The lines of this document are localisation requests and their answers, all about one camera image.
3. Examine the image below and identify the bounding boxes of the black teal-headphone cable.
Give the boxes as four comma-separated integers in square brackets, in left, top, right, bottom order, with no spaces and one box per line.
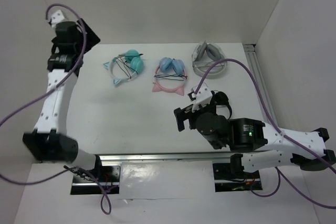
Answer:
[114,52,145,82]

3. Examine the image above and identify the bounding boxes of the teal cat-ear headphones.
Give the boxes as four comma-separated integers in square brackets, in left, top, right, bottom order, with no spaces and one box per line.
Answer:
[103,49,144,87]

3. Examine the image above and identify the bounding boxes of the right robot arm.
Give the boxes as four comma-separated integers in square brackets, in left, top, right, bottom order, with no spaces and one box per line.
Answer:
[174,92,335,178]

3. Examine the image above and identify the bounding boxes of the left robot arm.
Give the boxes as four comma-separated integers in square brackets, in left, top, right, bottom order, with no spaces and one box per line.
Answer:
[23,18,104,182]

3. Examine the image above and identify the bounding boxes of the black headphones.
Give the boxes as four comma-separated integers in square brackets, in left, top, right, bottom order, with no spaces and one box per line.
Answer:
[214,91,233,119]

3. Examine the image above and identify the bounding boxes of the pink blue cat-ear headphones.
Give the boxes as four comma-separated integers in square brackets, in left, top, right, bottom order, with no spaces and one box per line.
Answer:
[152,57,188,96]

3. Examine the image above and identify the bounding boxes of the white grey headphones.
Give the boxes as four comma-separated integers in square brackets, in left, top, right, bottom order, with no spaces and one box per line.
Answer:
[192,41,227,79]

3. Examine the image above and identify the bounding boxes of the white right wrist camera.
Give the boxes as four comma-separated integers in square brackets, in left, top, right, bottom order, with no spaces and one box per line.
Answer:
[188,83,213,112]

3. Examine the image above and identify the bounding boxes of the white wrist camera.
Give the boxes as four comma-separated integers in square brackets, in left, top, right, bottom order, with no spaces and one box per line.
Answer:
[49,10,69,29]
[188,83,213,112]

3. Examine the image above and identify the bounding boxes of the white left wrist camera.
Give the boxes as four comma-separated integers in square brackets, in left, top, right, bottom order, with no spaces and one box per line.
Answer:
[49,10,69,29]

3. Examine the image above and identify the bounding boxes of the black pink-headphone cable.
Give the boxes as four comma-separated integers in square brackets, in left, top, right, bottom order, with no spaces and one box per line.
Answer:
[154,73,190,82]

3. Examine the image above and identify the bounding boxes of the aluminium front rail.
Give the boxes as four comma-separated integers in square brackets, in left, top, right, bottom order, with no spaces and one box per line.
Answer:
[89,152,253,163]

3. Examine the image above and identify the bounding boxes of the white headphone cable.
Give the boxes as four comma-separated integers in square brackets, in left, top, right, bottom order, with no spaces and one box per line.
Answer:
[193,60,228,69]

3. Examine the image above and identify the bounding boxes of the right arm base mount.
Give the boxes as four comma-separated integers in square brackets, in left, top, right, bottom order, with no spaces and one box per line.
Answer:
[210,152,263,192]

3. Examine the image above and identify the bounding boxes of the aluminium side rail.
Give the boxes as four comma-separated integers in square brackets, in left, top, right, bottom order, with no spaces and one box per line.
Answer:
[243,44,278,125]

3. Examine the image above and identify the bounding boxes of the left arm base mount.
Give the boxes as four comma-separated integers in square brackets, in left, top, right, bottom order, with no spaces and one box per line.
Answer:
[70,164,121,195]

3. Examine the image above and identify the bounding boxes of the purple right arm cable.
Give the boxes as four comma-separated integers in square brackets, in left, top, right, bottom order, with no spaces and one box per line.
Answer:
[191,58,336,210]

